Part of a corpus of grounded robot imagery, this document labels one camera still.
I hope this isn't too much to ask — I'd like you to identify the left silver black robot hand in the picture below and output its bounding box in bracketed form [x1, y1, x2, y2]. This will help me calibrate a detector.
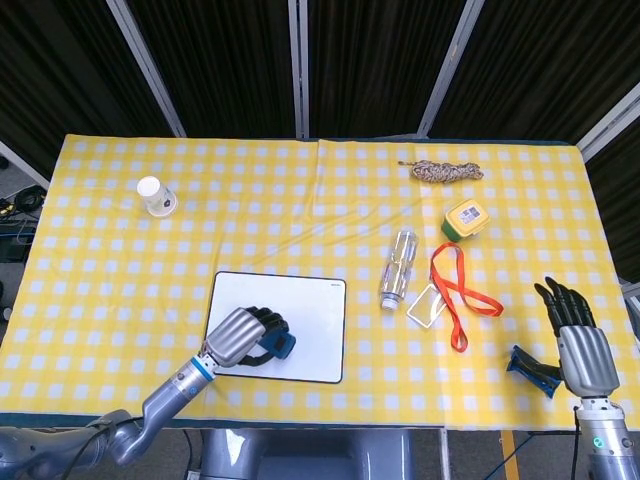
[201, 305, 292, 370]

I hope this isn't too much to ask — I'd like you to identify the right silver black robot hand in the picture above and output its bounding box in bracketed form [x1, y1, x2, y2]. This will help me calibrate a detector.
[506, 276, 622, 399]

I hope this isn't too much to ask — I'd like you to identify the blue object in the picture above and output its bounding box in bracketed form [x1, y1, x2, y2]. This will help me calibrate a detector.
[259, 332, 298, 361]

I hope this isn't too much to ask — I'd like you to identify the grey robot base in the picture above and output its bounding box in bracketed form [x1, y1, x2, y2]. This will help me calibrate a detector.
[199, 426, 416, 480]

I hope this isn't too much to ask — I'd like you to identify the white board black rim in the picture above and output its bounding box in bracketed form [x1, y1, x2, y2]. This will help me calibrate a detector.
[204, 271, 348, 385]

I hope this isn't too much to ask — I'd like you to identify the yellow white checkered tablecloth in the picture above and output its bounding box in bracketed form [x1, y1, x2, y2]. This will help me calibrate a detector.
[0, 132, 640, 431]

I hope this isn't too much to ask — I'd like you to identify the white paper cup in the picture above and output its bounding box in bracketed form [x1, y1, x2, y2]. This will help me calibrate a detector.
[136, 175, 179, 220]

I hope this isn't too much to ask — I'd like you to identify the clear plastic badge holder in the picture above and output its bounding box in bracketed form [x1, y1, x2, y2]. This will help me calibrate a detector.
[405, 284, 446, 330]

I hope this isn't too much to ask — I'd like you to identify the clear plastic water bottle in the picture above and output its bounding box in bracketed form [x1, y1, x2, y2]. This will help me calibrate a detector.
[378, 229, 420, 311]

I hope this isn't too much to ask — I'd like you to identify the green container yellow lid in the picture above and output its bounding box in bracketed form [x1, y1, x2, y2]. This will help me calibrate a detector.
[440, 198, 491, 241]

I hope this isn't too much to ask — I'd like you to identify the black fabric partition panel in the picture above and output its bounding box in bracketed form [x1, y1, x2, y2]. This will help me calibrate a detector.
[306, 0, 470, 140]
[428, 0, 640, 147]
[125, 0, 302, 140]
[0, 0, 175, 180]

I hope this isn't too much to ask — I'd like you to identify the orange lanyard strap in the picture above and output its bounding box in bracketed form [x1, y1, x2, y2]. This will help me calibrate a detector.
[429, 242, 505, 351]

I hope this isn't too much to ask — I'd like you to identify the braided rope bundle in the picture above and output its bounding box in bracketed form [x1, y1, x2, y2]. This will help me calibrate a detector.
[398, 158, 485, 184]

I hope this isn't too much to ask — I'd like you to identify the grey metal partition post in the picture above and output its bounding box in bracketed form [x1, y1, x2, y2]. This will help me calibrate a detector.
[0, 140, 51, 190]
[576, 82, 640, 162]
[416, 0, 485, 138]
[105, 0, 187, 138]
[287, 0, 311, 140]

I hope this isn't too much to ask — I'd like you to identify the black floor cable bundle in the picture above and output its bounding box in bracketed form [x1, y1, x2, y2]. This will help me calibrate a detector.
[0, 183, 47, 261]

